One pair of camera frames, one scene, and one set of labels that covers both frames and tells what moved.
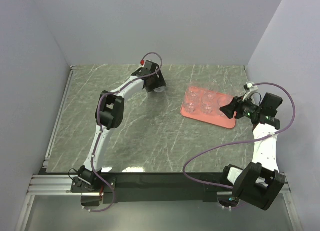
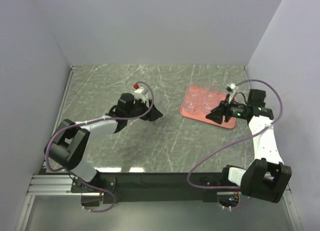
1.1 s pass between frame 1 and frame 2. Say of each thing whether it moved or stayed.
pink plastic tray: stayed
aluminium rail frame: stayed
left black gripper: moved
